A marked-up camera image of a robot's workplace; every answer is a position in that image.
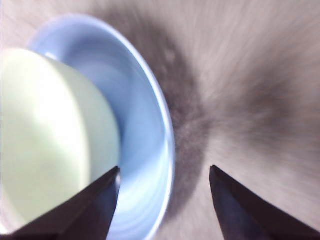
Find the green ribbed bowl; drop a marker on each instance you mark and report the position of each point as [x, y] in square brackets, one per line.
[45, 130]

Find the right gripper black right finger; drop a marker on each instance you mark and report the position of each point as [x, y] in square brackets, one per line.
[245, 215]

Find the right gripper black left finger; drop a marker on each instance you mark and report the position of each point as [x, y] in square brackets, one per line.
[82, 212]

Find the blue plate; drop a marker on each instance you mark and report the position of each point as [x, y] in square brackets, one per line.
[142, 125]

